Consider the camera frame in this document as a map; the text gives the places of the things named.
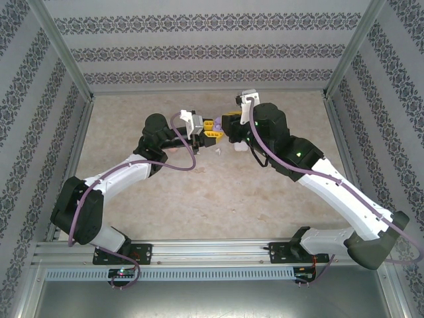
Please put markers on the white square earbud case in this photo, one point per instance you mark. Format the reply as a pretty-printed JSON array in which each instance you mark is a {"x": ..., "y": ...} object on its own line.
[{"x": 240, "y": 147}]

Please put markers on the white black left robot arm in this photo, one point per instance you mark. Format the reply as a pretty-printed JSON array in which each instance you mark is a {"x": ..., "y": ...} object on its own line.
[{"x": 122, "y": 174}]

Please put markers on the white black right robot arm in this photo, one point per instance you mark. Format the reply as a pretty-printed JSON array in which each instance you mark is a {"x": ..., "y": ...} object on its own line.
[{"x": 348, "y": 205}]

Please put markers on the small controller board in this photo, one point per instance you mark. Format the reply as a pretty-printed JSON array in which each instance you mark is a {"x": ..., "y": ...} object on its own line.
[
  {"x": 121, "y": 273},
  {"x": 303, "y": 275}
]

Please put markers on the grey sheet metal panel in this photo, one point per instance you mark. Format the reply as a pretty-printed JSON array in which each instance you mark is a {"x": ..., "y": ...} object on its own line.
[{"x": 212, "y": 301}]

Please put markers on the aluminium frame rail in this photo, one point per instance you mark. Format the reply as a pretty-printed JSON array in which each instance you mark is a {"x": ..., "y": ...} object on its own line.
[
  {"x": 208, "y": 92},
  {"x": 340, "y": 139},
  {"x": 79, "y": 139}
]

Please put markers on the aluminium frame post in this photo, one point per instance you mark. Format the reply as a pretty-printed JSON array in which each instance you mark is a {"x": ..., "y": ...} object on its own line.
[
  {"x": 63, "y": 49},
  {"x": 352, "y": 49}
]

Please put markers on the wide aluminium mounting rail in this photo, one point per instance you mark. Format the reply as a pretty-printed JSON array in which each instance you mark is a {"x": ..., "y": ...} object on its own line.
[{"x": 212, "y": 253}]

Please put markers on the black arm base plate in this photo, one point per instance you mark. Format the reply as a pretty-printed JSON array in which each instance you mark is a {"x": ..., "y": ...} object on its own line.
[
  {"x": 142, "y": 253},
  {"x": 278, "y": 253}
]

